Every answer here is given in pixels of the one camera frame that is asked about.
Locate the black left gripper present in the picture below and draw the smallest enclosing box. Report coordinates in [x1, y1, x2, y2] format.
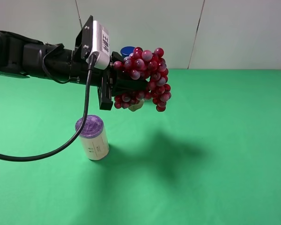
[70, 52, 148, 110]

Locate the purple garbage bag roll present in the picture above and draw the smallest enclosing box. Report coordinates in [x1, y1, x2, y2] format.
[79, 115, 109, 160]

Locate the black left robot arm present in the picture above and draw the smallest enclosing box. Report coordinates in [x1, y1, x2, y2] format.
[0, 15, 148, 110]

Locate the black camera cable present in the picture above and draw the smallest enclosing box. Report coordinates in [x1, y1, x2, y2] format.
[0, 52, 99, 162]

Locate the red artificial grape bunch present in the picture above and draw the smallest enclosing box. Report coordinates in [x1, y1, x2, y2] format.
[113, 47, 171, 112]

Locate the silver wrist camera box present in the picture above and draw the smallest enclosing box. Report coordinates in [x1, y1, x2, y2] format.
[74, 15, 110, 70]

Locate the blue cap yogurt bottle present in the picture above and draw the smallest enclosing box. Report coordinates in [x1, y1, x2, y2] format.
[120, 46, 145, 112]

